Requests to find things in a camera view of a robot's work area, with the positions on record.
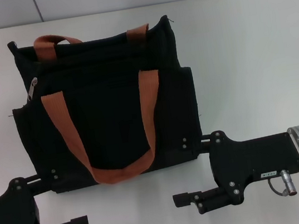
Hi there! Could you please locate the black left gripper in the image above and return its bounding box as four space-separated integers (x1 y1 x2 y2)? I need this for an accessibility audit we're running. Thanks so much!
0 163 90 224

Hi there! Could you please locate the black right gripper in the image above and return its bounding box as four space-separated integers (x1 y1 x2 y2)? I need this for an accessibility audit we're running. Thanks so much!
164 118 299 218

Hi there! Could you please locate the right gripper cable with plugs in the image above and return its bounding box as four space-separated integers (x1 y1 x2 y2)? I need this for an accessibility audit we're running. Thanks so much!
267 168 299 207

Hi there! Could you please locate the black bag with brown handles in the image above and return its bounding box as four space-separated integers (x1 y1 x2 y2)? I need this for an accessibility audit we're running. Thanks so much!
1 12 208 199

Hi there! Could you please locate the silver zipper pull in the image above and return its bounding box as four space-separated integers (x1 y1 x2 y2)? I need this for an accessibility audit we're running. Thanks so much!
22 76 42 103

